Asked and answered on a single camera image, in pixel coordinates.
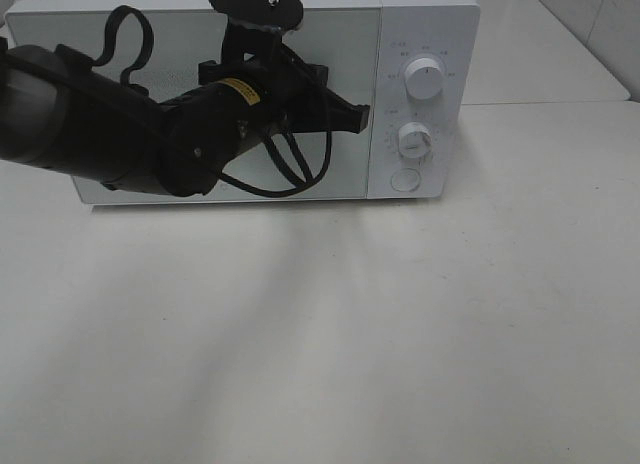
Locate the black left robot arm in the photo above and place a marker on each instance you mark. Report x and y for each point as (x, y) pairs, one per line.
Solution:
(59, 114)

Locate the white microwave knob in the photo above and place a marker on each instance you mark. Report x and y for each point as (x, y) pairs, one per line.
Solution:
(414, 140)
(424, 77)

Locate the white microwave oven body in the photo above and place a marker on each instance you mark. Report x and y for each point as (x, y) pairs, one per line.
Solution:
(408, 29)

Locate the white upper microwave knob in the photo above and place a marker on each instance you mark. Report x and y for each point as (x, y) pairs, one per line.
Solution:
(424, 77)

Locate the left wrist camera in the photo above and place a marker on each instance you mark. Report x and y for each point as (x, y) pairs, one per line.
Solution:
(257, 26)

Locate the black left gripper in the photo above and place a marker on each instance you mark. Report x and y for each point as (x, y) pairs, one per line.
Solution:
(237, 104)

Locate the white lower microwave knob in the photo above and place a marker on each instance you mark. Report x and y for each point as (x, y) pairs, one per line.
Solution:
(414, 140)

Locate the white microwave door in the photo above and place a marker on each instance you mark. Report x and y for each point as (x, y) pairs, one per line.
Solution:
(344, 41)

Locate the round door release button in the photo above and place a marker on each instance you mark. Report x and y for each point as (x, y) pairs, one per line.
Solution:
(405, 180)

